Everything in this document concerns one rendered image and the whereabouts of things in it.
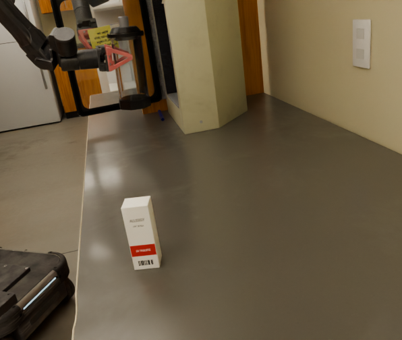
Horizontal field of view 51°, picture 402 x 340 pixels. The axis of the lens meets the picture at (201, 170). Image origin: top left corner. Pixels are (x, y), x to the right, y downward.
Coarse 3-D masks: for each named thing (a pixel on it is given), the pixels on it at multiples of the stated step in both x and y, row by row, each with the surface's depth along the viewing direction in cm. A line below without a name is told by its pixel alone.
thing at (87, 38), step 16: (80, 0) 136; (96, 0) 137; (112, 0) 139; (128, 0) 140; (64, 16) 136; (80, 16) 137; (96, 16) 139; (112, 16) 140; (128, 16) 142; (80, 32) 139; (96, 32) 140; (80, 48) 140; (144, 48) 147; (80, 80) 143; (96, 80) 145; (112, 80) 147; (96, 96) 147; (112, 96) 148
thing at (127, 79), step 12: (132, 36) 122; (120, 48) 123; (132, 48) 124; (120, 60) 125; (132, 60) 125; (120, 72) 126; (132, 72) 126; (144, 72) 129; (120, 84) 128; (132, 84) 127; (144, 84) 130; (120, 96) 130; (132, 96) 128; (144, 96) 130
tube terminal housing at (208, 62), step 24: (168, 0) 115; (192, 0) 116; (216, 0) 122; (168, 24) 117; (192, 24) 118; (216, 24) 123; (192, 48) 121; (216, 48) 124; (240, 48) 137; (192, 72) 123; (216, 72) 126; (240, 72) 139; (192, 96) 125; (216, 96) 127; (240, 96) 140; (192, 120) 128; (216, 120) 129
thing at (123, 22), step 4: (120, 16) 124; (124, 16) 123; (120, 20) 123; (124, 20) 123; (120, 24) 124; (124, 24) 124; (128, 24) 125; (112, 28) 124; (116, 28) 122; (120, 28) 122; (124, 28) 122; (128, 28) 122; (132, 28) 123; (136, 28) 124; (112, 32) 123; (116, 32) 122; (120, 32) 122; (124, 32) 122
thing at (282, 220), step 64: (128, 128) 144; (256, 128) 125; (320, 128) 117; (128, 192) 93; (192, 192) 89; (256, 192) 85; (320, 192) 81; (384, 192) 78; (128, 256) 69; (192, 256) 66; (256, 256) 64; (320, 256) 62; (384, 256) 60; (128, 320) 54; (192, 320) 53; (256, 320) 51; (320, 320) 50; (384, 320) 49
